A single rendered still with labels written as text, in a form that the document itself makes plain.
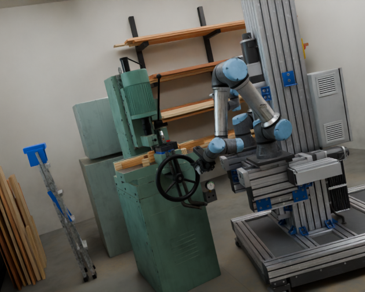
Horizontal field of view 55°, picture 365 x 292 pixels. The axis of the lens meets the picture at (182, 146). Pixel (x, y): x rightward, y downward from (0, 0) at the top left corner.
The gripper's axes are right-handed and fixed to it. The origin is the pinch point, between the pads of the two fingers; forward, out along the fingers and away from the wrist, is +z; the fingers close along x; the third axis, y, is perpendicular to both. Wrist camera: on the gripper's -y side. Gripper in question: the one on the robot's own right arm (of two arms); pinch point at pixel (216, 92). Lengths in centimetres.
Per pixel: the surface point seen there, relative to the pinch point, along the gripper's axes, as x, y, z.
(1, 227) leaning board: -207, 40, 37
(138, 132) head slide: -87, 2, -44
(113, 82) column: -89, -36, -35
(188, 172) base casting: -71, 37, -67
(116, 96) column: -90, -26, -35
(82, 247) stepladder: -154, 76, 4
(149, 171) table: -95, 24, -69
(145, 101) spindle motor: -78, -17, -60
